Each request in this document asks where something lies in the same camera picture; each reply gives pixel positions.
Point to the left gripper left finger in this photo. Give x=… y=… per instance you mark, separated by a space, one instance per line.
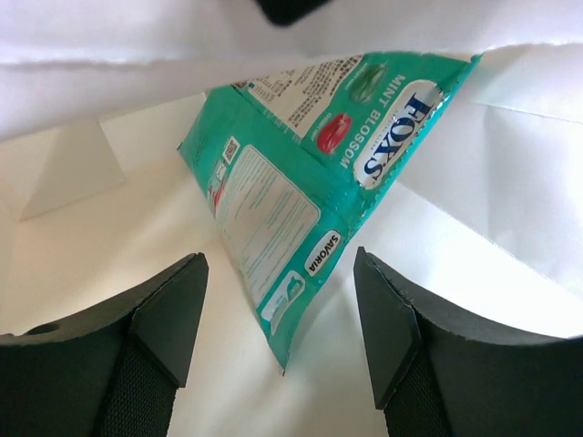
x=113 y=369

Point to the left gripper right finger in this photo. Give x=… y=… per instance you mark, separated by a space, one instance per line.
x=437 y=369

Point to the teal Fox's mint bag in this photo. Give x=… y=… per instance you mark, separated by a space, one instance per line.
x=293 y=164

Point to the brown paper bag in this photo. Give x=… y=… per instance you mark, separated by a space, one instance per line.
x=97 y=95

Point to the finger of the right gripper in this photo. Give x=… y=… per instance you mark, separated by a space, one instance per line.
x=288 y=12

